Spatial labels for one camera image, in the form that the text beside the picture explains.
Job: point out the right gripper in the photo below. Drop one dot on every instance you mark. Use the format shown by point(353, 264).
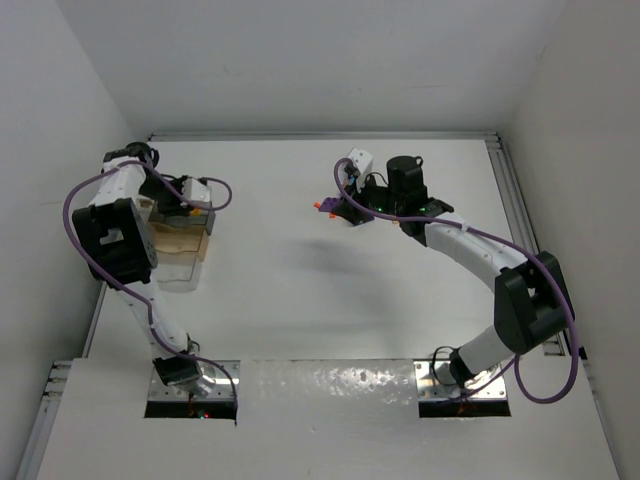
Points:
point(357, 212)

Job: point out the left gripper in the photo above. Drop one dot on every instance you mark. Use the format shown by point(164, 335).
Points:
point(179, 215)

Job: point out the dark purple lego plate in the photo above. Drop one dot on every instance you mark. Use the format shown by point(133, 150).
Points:
point(328, 204)

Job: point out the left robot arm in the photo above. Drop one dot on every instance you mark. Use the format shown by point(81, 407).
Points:
point(118, 241)

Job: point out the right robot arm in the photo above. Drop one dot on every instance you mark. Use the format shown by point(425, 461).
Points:
point(531, 301)

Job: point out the grey smoked container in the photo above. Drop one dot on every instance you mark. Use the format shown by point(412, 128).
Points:
point(206, 220)

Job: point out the clear container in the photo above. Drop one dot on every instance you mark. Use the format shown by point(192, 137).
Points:
point(178, 277)

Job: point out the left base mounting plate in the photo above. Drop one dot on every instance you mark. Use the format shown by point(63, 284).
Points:
point(212, 385)

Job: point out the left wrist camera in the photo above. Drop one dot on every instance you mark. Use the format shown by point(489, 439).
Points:
point(196, 193)

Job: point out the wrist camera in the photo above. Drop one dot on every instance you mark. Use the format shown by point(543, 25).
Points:
point(196, 193)
point(362, 160)

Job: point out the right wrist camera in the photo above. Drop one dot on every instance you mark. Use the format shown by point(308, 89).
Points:
point(362, 160)

